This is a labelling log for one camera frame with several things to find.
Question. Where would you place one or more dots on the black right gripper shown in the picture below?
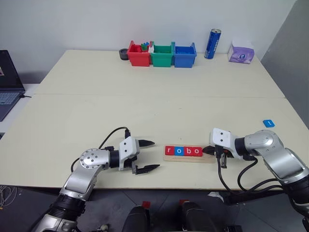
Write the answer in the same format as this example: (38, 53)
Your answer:
(218, 150)

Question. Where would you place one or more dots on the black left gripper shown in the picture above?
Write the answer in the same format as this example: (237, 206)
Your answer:
(128, 165)

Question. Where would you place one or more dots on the red letter tile o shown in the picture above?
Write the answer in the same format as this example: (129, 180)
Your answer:
(197, 151)

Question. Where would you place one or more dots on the red letter tile b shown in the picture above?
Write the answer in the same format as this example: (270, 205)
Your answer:
(189, 151)

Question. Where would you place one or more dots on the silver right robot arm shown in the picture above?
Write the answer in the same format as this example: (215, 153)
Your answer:
(285, 162)

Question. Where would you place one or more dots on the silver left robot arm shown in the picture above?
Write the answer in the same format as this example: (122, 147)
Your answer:
(77, 178)

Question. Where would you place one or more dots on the red letter tile r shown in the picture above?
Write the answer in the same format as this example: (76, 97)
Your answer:
(169, 150)

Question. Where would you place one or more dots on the wooden letter tile holder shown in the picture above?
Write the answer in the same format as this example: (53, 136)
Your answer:
(186, 159)

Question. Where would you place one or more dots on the blue letter tile o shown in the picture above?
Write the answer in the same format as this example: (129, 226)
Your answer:
(179, 151)

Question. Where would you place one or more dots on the blue letter tile t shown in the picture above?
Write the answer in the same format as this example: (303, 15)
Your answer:
(269, 123)

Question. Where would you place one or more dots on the dark rounded shape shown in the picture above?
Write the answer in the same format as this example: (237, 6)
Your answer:
(138, 218)

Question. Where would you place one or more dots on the blue plastic storage bin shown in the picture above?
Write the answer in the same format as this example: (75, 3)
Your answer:
(184, 60)

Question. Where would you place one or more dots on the red plastic storage bin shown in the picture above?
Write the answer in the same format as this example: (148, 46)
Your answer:
(138, 60)

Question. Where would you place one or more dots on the green plastic storage bin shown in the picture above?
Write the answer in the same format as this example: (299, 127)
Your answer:
(161, 60)

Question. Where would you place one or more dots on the purple tissue pack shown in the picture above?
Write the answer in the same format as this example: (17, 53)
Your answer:
(241, 54)

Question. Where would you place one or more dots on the dark grey round cup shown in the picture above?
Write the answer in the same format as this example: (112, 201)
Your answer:
(123, 54)

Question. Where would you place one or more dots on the blue Pepsi can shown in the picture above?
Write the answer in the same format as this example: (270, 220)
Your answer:
(212, 44)

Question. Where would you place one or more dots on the small green toy brick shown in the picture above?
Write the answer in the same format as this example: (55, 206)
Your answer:
(144, 48)

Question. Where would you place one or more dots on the white and red toy piece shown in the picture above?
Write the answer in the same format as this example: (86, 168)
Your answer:
(151, 47)

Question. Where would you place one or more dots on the small blue toy brick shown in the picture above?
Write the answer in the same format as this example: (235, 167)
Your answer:
(145, 44)

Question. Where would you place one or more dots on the black laptop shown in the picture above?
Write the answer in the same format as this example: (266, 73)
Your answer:
(8, 72)

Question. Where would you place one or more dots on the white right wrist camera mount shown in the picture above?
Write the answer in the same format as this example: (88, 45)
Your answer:
(222, 137)

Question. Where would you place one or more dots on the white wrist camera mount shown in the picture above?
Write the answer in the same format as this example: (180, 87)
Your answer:
(222, 137)
(128, 147)

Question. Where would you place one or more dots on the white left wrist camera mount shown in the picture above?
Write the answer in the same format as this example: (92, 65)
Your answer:
(128, 147)

